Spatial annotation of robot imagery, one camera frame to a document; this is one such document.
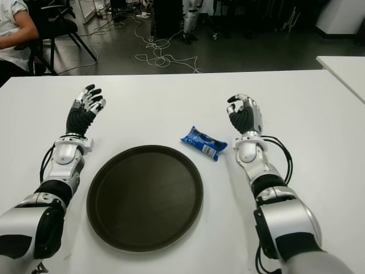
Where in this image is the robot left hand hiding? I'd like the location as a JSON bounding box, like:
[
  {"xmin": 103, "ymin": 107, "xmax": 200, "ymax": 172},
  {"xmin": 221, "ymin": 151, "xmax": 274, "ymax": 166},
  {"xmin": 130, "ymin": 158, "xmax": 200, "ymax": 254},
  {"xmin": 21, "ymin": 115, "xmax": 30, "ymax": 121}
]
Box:
[{"xmin": 66, "ymin": 83, "xmax": 107, "ymax": 138}]

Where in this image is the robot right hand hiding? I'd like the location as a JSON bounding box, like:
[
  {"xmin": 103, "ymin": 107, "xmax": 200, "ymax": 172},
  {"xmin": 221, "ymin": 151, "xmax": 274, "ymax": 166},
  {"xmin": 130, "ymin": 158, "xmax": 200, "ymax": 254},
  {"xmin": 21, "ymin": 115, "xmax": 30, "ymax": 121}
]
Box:
[{"xmin": 226, "ymin": 92, "xmax": 263, "ymax": 135}]

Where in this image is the blue Oreo cookie pack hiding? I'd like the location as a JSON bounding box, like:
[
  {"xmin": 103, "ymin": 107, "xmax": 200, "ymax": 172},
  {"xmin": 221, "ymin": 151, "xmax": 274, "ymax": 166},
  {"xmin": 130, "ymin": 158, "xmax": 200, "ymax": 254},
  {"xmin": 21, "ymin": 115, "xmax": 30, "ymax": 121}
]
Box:
[{"xmin": 179, "ymin": 125, "xmax": 228, "ymax": 163}]

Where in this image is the black wheeled stand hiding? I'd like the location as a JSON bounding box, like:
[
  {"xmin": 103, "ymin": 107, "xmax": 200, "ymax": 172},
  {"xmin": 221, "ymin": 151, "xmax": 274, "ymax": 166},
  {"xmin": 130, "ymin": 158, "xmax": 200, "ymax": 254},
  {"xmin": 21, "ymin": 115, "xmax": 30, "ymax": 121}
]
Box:
[{"xmin": 204, "ymin": 11, "xmax": 229, "ymax": 41}]

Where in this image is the black office chair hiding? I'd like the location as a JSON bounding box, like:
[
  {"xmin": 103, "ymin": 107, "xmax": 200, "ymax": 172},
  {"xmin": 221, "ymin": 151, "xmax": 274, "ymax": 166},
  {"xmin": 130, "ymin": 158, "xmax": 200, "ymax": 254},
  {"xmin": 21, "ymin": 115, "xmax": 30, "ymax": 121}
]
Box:
[{"xmin": 14, "ymin": 0, "xmax": 98, "ymax": 76}]

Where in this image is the round dark brown tray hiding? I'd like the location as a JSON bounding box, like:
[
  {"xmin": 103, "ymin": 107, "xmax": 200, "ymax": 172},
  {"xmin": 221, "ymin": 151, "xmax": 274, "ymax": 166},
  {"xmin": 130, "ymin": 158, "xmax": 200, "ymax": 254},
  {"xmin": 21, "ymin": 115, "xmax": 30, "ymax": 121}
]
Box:
[{"xmin": 86, "ymin": 144, "xmax": 204, "ymax": 253}]

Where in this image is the white side table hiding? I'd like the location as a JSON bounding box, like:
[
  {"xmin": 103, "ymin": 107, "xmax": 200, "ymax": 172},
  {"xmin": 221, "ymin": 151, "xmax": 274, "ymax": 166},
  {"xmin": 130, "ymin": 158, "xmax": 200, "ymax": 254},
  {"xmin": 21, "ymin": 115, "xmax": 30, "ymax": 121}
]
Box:
[{"xmin": 315, "ymin": 55, "xmax": 365, "ymax": 104}]

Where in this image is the seated person in white shirt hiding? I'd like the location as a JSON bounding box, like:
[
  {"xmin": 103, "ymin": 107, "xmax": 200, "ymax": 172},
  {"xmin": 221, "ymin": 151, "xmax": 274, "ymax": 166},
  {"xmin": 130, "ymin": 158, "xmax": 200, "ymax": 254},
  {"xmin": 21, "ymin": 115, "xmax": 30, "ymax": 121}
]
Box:
[{"xmin": 0, "ymin": 0, "xmax": 40, "ymax": 85}]

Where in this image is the black cabinet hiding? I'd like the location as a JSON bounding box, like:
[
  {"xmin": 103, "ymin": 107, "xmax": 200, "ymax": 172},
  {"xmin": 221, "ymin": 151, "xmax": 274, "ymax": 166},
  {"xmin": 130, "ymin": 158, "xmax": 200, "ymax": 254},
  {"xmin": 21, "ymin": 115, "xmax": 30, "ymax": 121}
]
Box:
[{"xmin": 153, "ymin": 0, "xmax": 185, "ymax": 39}]

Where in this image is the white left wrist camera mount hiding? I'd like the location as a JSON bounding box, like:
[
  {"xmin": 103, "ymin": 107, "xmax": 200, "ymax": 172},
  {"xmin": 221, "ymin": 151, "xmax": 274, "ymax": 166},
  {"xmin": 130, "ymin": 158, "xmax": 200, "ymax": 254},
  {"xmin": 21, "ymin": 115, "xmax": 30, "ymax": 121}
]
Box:
[{"xmin": 82, "ymin": 138, "xmax": 95, "ymax": 154}]

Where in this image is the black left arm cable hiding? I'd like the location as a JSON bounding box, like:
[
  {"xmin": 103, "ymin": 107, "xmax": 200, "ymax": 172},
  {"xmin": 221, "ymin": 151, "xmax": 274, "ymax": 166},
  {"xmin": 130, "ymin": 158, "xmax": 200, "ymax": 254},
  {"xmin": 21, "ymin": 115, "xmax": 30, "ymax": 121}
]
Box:
[{"xmin": 39, "ymin": 141, "xmax": 58, "ymax": 184}]

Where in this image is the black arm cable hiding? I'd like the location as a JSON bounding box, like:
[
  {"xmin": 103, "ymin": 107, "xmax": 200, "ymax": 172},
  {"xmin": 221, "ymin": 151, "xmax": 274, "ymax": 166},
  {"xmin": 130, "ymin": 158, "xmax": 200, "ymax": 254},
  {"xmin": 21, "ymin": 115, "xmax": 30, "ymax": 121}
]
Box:
[
  {"xmin": 261, "ymin": 135, "xmax": 294, "ymax": 185},
  {"xmin": 39, "ymin": 141, "xmax": 58, "ymax": 184}
]

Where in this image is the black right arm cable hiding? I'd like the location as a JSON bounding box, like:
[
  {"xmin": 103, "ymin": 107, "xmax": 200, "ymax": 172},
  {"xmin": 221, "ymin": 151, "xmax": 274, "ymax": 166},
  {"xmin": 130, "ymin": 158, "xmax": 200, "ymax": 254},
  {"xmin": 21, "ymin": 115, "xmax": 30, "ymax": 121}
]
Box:
[{"xmin": 261, "ymin": 135, "xmax": 294, "ymax": 185}]

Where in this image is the white cable on floor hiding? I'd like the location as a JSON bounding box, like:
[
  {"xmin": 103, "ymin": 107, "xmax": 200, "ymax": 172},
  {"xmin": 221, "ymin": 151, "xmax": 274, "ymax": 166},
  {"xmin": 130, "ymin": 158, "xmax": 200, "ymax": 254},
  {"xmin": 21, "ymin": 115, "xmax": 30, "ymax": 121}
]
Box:
[{"xmin": 133, "ymin": 14, "xmax": 203, "ymax": 74}]

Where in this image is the white pedestal with black base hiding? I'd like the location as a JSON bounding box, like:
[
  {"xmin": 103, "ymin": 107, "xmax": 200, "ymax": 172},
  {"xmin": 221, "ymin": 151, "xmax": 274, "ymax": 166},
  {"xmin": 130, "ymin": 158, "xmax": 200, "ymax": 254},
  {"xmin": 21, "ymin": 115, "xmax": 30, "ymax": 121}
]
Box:
[{"xmin": 315, "ymin": 0, "xmax": 365, "ymax": 39}]

